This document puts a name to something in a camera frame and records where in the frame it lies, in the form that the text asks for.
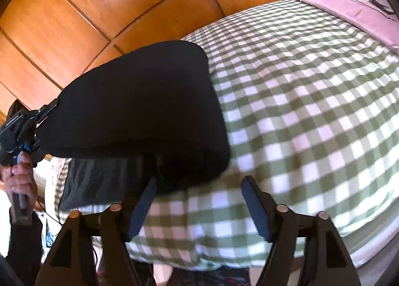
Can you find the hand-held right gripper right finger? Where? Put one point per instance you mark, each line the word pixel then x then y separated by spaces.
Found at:
pixel 257 211

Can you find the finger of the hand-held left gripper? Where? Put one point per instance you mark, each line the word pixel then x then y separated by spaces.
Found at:
pixel 46 111

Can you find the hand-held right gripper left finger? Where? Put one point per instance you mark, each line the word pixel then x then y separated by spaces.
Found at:
pixel 140 208

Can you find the black pants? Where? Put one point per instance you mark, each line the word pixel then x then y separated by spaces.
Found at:
pixel 134 108

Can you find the person's left forearm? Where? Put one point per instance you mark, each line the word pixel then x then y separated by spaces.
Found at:
pixel 25 248

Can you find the person's left hand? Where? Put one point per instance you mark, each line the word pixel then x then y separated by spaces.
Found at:
pixel 23 181

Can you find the white floral quilt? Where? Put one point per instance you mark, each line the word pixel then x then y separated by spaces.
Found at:
pixel 51 177

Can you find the green checked bed sheet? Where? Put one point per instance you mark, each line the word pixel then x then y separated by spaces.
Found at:
pixel 305 124

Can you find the pink cat print pillow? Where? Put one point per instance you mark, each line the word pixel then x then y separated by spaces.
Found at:
pixel 349 8

